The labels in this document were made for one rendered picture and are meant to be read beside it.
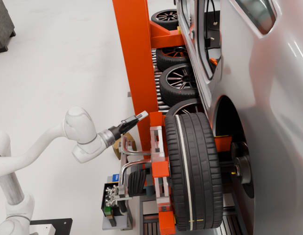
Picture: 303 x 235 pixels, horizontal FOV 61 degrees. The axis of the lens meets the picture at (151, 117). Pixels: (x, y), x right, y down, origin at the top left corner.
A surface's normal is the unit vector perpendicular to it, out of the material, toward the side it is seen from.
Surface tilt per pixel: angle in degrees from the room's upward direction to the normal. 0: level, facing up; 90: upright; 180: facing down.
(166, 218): 0
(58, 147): 0
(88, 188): 0
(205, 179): 47
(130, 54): 90
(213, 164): 36
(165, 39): 90
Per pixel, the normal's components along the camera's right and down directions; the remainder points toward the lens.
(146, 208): -0.11, -0.75
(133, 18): 0.04, 0.65
